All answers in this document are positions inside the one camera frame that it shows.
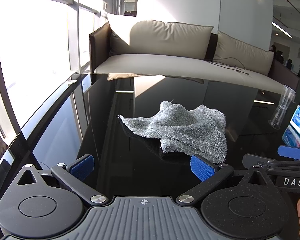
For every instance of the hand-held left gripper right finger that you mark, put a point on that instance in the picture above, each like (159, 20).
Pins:
(202, 168)

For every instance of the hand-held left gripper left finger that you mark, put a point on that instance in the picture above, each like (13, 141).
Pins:
(82, 167)

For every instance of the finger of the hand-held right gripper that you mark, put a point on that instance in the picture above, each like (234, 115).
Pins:
(290, 152)
(252, 160)

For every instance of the grey fluffy towel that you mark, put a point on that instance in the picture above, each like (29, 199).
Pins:
(187, 130)

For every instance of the clear plastic cup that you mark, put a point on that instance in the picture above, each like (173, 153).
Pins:
(287, 95)

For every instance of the round silver table fitting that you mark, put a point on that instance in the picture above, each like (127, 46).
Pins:
(72, 81)

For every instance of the small beige back cushion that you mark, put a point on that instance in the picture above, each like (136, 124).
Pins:
(242, 52)

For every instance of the wide beige back cushion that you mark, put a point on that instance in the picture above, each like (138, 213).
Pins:
(165, 40)

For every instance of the beige side cushion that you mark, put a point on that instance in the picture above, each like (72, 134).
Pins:
(117, 23)

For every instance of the beige sofa with brown frame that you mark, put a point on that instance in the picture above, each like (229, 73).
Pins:
(152, 65)

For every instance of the window with grey frame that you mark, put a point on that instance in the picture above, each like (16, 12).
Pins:
(73, 37)

